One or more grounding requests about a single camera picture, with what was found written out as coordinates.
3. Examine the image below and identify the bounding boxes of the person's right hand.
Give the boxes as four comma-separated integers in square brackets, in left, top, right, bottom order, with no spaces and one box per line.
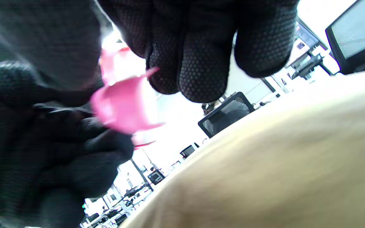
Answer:
[0,0,299,228]

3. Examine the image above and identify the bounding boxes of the pink lint roller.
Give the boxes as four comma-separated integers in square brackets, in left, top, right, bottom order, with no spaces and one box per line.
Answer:
[90,47,164,149]

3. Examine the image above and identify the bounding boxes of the brown pillow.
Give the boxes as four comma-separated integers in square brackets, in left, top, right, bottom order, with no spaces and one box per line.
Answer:
[119,67,365,228]

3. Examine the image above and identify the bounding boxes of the small black monitor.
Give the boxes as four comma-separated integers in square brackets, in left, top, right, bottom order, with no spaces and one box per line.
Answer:
[180,143,200,159]

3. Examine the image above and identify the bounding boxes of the black office chair black base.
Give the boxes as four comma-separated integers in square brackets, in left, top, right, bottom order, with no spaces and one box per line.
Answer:
[198,92,255,139]

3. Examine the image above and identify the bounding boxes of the computer monitor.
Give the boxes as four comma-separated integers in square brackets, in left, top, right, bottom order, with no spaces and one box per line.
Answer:
[295,17,327,51]

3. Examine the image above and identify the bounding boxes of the black mesh chair chrome base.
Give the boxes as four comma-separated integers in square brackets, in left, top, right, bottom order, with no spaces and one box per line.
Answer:
[324,0,365,75]

